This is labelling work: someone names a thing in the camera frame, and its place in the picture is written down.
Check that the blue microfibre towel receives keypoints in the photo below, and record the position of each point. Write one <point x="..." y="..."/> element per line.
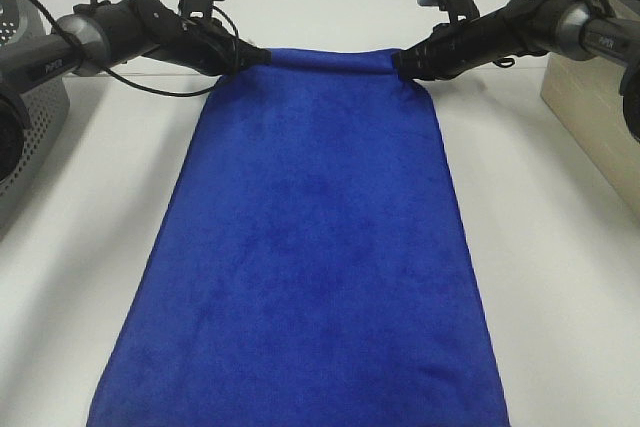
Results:
<point x="311" y="268"/>

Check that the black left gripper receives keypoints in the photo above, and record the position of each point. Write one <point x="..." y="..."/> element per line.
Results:
<point x="193" y="38"/>

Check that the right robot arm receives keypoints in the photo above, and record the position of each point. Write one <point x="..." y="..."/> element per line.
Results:
<point x="575" y="29"/>

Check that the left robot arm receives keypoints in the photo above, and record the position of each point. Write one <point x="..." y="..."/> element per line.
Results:
<point x="98" y="38"/>

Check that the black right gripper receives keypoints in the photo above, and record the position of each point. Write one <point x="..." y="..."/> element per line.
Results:
<point x="469" y="40"/>

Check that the beige bin with grey rim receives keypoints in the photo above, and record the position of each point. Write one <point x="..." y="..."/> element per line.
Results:
<point x="584" y="97"/>

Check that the grey perforated plastic basket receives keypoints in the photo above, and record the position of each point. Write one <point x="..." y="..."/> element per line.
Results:
<point x="32" y="117"/>

